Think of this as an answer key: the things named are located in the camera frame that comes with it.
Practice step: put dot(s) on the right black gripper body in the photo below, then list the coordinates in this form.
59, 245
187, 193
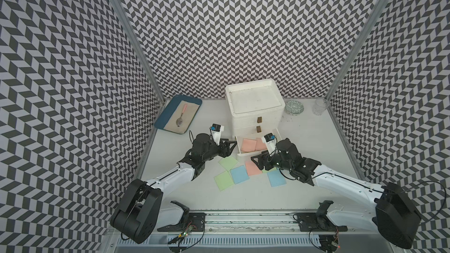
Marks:
276, 160

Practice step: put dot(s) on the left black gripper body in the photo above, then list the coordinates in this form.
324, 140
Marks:
219, 150

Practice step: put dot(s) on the pink sticky note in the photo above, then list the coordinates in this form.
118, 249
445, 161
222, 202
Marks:
260, 145
248, 145
252, 169

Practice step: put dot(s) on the pink sticky note bottom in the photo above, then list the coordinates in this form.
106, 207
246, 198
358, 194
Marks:
248, 145

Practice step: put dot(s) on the white drawer cabinet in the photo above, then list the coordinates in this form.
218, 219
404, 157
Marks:
250, 100

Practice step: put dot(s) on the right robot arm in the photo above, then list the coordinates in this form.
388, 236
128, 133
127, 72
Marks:
386, 209

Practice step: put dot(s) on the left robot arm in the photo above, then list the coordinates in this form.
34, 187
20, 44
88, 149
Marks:
140, 210

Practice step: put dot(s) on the green sticky note centre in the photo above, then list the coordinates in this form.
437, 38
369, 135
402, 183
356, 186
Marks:
271, 170

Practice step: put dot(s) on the green sticky note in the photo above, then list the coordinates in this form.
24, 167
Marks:
228, 163
271, 170
224, 180

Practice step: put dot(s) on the green sticky note upper left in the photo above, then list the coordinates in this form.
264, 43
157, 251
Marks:
228, 163

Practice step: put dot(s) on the blue sticky note lower right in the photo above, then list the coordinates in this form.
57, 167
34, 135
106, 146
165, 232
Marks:
276, 179

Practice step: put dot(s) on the blue sticky note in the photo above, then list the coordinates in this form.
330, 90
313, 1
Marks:
276, 179
239, 175

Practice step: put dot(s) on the blue sticky note left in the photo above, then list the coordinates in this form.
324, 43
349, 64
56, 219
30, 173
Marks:
239, 175

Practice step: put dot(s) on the green sticky note lower left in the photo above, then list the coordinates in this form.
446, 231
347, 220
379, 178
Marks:
224, 180

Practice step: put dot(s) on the beige tray liner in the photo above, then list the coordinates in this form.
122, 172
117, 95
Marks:
188, 116

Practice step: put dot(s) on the blue tray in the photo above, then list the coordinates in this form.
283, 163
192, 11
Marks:
170, 108

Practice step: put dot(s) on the green patterned small dish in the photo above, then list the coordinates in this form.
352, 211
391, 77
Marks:
294, 107

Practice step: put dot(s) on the clear glass cup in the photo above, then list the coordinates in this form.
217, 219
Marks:
320, 106

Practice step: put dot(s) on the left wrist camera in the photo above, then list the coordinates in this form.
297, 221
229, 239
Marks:
215, 132

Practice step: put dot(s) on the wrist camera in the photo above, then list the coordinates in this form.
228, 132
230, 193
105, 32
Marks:
270, 141
215, 132

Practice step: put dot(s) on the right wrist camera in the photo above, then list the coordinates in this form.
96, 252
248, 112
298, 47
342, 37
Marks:
270, 141

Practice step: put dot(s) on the pink handled spoon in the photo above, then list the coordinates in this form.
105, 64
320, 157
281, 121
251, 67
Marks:
179, 121

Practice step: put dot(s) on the aluminium front rail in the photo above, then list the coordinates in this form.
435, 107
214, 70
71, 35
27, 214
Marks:
273, 220

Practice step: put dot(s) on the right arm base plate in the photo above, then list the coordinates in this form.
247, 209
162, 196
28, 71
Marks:
318, 220

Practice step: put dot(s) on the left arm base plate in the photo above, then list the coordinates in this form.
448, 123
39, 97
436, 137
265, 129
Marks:
186, 222

